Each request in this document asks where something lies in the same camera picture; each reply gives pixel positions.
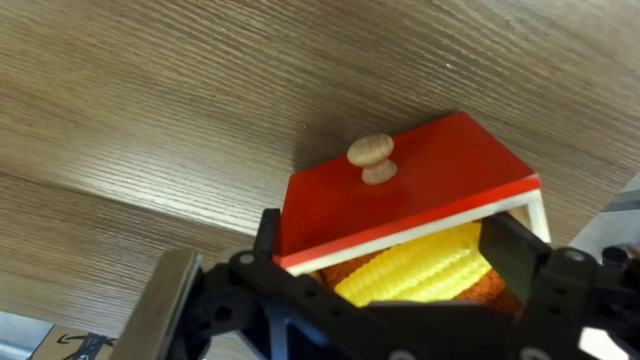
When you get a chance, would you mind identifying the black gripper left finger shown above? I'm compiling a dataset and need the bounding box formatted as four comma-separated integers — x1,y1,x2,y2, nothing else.
172,206,348,360

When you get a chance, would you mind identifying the yellow ribbed object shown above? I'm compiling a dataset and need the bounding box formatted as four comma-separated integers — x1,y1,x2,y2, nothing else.
331,221,494,308

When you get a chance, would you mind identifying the dark wood black-frame table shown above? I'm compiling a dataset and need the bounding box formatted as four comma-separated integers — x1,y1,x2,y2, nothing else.
0,0,640,342

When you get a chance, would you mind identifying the red-fronted wooden drawer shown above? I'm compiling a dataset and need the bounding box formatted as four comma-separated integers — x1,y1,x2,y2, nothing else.
272,108,553,316

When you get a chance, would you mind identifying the printed cardboard box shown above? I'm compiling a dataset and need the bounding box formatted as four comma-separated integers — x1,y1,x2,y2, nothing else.
27,325,116,360

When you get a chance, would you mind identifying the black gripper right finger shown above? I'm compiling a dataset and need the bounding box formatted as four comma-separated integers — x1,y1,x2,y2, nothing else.
479,212,640,360

